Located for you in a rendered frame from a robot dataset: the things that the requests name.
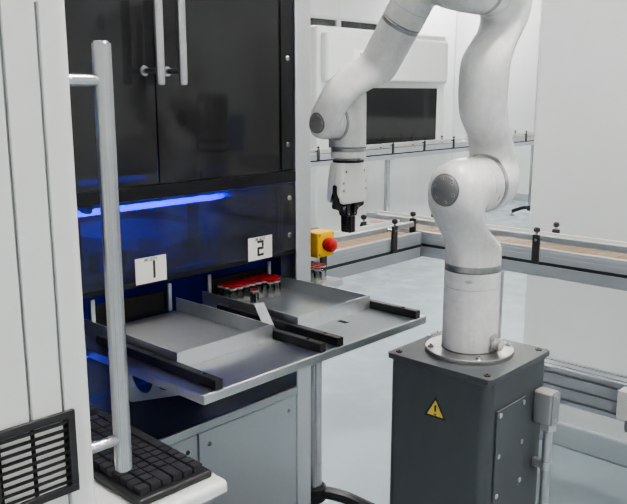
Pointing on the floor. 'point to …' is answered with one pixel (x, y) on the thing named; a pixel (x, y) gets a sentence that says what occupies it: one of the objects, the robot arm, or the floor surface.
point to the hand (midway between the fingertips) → (348, 223)
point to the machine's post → (296, 265)
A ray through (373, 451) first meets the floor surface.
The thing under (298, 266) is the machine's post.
